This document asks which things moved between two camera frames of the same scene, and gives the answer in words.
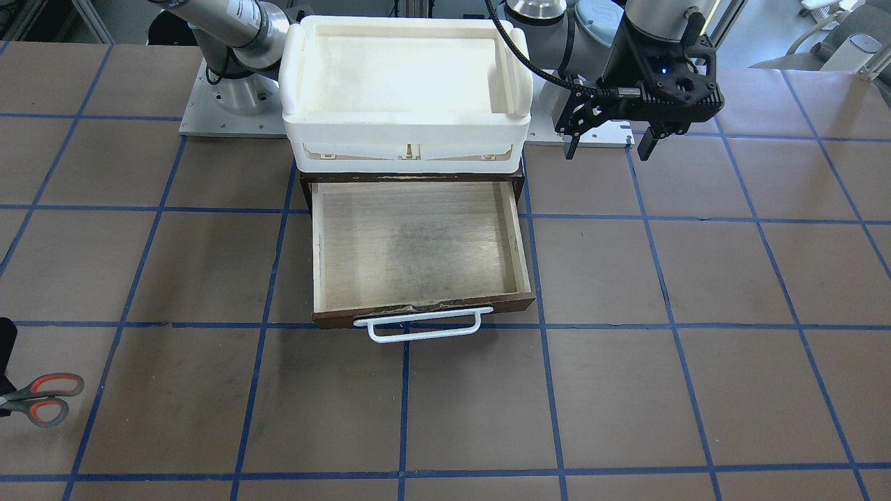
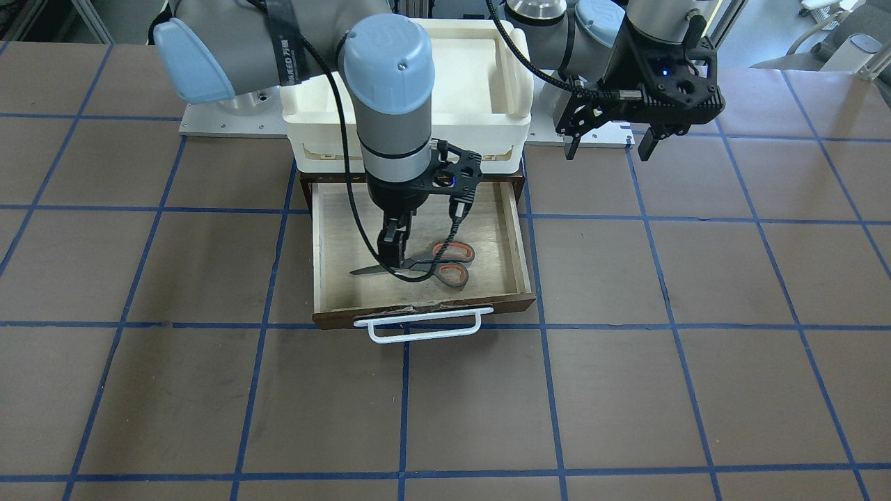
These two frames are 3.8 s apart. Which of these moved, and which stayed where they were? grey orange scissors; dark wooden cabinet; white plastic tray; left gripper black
Moved: grey orange scissors
Stayed: left gripper black; white plastic tray; dark wooden cabinet
